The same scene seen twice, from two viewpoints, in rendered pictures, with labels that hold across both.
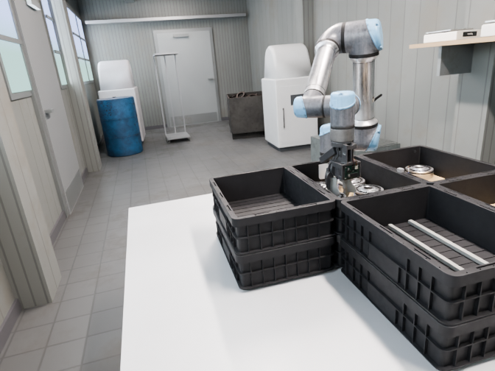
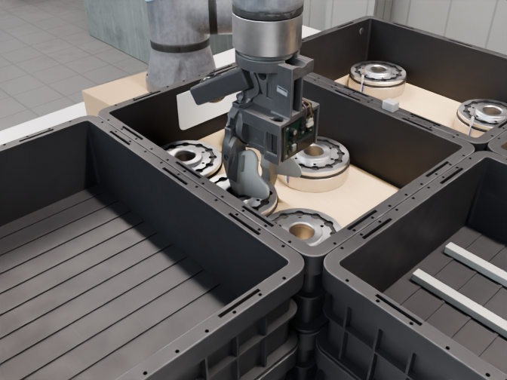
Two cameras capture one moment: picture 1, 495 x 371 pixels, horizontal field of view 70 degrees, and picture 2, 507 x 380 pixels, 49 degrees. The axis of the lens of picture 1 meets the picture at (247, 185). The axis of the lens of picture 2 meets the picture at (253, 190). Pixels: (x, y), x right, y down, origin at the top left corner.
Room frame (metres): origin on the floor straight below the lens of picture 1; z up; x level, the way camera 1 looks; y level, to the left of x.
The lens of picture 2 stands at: (0.61, -0.02, 1.28)
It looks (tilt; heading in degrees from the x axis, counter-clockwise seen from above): 35 degrees down; 331
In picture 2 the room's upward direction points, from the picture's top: straight up
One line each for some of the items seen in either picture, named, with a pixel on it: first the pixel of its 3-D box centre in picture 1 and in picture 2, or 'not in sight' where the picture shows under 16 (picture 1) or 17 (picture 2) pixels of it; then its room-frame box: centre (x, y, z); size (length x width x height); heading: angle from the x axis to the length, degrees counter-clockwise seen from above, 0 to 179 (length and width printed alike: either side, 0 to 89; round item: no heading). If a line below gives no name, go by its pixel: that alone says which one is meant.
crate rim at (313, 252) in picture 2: (348, 177); (276, 136); (1.14, -0.35, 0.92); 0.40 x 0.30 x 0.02; 14
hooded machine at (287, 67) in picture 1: (288, 96); not in sight; (5.61, -0.75, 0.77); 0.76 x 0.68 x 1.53; 15
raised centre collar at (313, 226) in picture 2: not in sight; (301, 232); (1.01, -0.31, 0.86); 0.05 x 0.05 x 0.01
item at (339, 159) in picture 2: (367, 189); (313, 154); (1.15, -0.42, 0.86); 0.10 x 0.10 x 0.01
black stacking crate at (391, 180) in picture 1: (348, 191); (275, 170); (1.14, -0.35, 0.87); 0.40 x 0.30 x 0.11; 14
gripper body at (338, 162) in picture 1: (343, 160); (271, 101); (1.10, -0.32, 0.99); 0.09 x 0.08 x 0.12; 18
